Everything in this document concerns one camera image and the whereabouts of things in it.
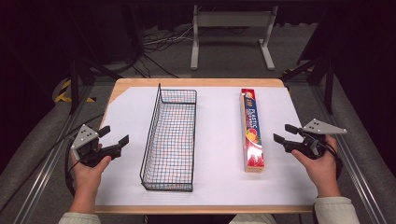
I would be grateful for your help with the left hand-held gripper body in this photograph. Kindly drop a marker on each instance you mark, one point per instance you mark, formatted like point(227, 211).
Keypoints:
point(83, 138)

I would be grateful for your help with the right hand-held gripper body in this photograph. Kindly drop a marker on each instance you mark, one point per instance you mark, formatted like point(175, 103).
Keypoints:
point(322, 128)

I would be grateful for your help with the person's left hand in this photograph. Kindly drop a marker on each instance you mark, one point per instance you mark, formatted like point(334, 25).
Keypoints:
point(86, 177)

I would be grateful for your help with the person's right hand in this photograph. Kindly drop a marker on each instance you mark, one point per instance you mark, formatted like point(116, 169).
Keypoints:
point(323, 174)

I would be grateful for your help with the red plastic wrap box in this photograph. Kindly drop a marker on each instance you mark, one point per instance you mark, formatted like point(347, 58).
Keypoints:
point(252, 137)

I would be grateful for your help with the yellow black hazard tape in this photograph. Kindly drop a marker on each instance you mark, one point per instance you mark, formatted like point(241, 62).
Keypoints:
point(63, 96)

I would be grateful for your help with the black tripod stand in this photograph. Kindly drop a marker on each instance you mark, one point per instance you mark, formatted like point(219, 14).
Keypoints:
point(74, 81)
point(328, 81)

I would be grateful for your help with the white paper sheet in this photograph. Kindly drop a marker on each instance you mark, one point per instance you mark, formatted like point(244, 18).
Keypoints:
point(218, 124)

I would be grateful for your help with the white metal stand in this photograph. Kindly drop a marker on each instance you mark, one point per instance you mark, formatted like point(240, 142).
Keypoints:
point(233, 19)

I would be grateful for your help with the aluminium rail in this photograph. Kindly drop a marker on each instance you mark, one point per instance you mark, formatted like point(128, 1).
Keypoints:
point(348, 161)
point(46, 168)

